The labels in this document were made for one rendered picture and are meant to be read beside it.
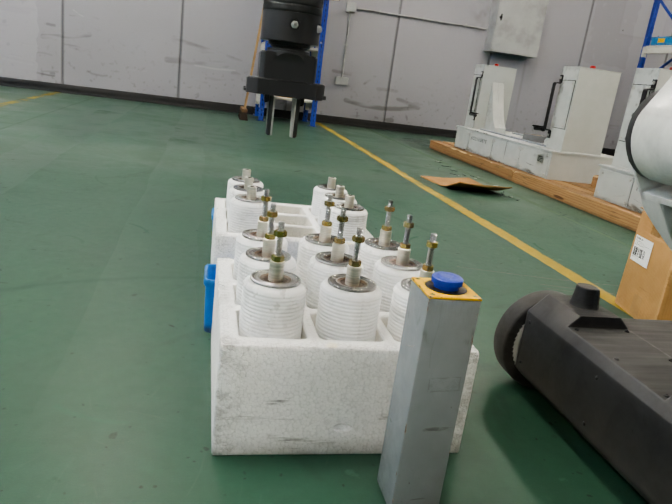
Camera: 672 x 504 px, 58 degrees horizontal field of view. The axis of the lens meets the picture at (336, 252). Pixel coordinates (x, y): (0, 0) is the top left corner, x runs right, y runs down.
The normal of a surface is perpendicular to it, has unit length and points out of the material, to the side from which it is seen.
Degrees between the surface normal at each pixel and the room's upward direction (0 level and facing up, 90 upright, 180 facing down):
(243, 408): 90
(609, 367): 46
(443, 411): 90
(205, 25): 90
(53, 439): 0
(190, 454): 0
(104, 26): 90
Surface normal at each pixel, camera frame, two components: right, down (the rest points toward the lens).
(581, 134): 0.19, 0.30
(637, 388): -0.61, -0.71
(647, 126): -0.96, -0.16
